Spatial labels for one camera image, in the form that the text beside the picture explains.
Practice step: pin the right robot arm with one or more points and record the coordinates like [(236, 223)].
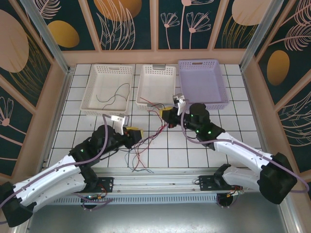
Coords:
[(243, 151)]

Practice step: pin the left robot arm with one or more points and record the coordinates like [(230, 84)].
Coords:
[(48, 185)]

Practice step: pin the purple perforated basket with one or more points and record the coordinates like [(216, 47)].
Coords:
[(201, 82)]

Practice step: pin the large white perforated basket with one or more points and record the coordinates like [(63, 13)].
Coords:
[(107, 82)]

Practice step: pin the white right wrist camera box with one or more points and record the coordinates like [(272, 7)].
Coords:
[(180, 104)]

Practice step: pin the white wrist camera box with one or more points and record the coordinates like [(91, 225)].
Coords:
[(119, 122), (180, 104)]

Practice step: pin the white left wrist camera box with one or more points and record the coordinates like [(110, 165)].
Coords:
[(119, 122)]

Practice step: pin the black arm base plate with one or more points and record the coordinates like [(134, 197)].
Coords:
[(107, 184), (206, 183)]

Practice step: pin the wide aluminium base rail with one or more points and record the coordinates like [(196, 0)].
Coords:
[(155, 180)]

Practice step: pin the aluminium corner post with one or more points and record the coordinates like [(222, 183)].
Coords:
[(255, 36), (51, 41)]

